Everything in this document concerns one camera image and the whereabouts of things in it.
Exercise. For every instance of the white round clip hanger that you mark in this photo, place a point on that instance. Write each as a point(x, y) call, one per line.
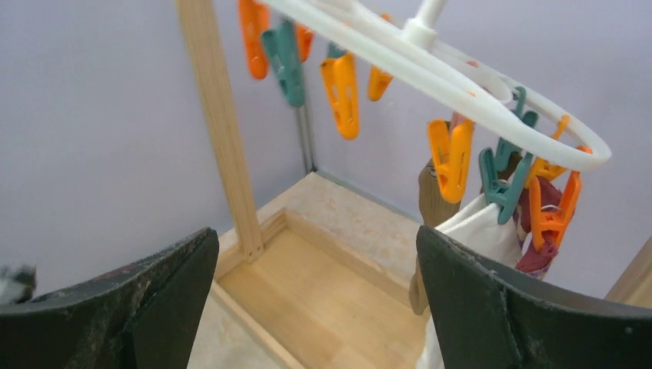
point(414, 54)

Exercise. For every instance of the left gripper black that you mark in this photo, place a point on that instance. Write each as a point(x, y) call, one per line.
point(17, 284)

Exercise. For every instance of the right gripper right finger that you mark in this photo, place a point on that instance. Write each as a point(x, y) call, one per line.
point(488, 315)

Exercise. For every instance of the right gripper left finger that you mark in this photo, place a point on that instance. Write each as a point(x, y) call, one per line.
point(142, 315)

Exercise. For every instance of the brown sock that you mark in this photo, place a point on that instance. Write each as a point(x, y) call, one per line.
point(434, 211)

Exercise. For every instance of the orange clothespin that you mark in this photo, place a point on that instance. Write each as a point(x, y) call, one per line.
point(549, 219)
point(451, 153)

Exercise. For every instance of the white sock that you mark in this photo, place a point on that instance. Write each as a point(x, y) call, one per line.
point(476, 227)

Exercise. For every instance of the wooden clothes rack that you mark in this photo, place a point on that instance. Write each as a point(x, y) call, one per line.
point(319, 276)

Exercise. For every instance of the teal clothespin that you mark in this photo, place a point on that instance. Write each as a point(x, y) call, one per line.
point(501, 192)

